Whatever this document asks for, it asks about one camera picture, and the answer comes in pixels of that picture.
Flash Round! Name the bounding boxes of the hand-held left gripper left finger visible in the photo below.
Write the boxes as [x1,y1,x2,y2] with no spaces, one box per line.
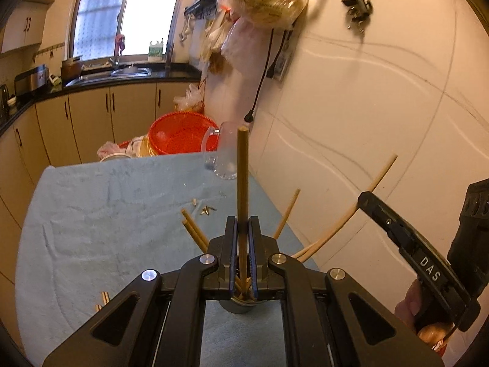
[42,216,239,367]

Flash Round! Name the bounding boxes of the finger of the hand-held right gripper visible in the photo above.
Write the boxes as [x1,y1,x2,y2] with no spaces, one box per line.
[357,191,481,332]

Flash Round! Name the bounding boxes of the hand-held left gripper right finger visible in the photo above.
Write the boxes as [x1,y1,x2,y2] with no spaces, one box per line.
[248,216,446,367]

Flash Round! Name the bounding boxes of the bundle of wooden chopsticks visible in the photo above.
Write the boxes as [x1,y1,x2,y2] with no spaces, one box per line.
[181,154,398,301]

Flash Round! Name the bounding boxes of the black utensil holder cup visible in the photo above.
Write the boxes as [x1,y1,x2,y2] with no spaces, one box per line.
[219,295,269,316]

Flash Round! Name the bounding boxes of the person's right hand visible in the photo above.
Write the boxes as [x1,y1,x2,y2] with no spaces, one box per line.
[395,279,457,352]

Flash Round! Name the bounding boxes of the scattered seed husks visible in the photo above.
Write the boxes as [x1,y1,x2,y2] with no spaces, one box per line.
[191,191,226,218]

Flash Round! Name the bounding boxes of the clear glass pitcher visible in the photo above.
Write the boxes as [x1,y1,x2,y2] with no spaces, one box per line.
[201,121,251,180]

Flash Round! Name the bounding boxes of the blue towel tablecloth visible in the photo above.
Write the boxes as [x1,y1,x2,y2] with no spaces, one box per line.
[15,149,319,367]

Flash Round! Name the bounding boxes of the red plastic basket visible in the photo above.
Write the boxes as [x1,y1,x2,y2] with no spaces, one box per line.
[148,112,218,156]

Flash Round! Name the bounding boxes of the yellow plastic container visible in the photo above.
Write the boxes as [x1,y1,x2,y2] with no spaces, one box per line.
[138,135,158,157]

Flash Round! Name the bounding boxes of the pink plastic bag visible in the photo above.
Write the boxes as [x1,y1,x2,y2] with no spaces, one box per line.
[97,141,133,157]

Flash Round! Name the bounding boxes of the crumpled clear plastic bag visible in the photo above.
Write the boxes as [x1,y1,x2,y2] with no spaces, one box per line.
[174,84,205,114]

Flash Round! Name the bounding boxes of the black kitchen countertop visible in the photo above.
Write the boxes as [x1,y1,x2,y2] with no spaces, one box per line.
[0,63,202,136]

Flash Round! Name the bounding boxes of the beige base cabinets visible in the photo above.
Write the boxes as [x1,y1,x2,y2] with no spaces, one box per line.
[0,80,203,345]

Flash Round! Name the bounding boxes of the white plastic bag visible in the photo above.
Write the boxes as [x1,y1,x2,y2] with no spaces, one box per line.
[222,19,265,62]

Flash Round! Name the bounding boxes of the steel sink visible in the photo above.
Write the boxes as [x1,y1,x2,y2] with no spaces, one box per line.
[67,66,152,85]

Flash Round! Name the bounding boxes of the kitchen faucet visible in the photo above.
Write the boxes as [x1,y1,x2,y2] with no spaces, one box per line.
[110,34,127,70]

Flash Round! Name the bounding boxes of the brown clay pot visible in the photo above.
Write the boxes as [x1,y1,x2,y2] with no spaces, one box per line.
[61,57,84,81]

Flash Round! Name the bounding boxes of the kitchen window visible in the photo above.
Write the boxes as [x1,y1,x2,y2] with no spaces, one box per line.
[69,0,186,62]

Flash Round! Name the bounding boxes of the silver rice cooker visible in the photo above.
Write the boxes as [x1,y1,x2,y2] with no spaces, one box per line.
[14,65,49,95]

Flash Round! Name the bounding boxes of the dark kettle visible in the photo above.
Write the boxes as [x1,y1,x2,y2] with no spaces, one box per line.
[0,84,10,120]

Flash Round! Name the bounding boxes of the beige upper cabinets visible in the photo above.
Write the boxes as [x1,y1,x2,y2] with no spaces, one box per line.
[0,0,58,55]

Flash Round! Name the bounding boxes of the black power cable with plug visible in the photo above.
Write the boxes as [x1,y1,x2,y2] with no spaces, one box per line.
[244,28,288,124]

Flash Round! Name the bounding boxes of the wall socket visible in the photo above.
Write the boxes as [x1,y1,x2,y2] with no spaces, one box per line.
[273,51,292,82]

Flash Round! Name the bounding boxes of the black wall hook rack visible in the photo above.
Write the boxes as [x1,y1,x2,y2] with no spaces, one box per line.
[184,0,223,20]

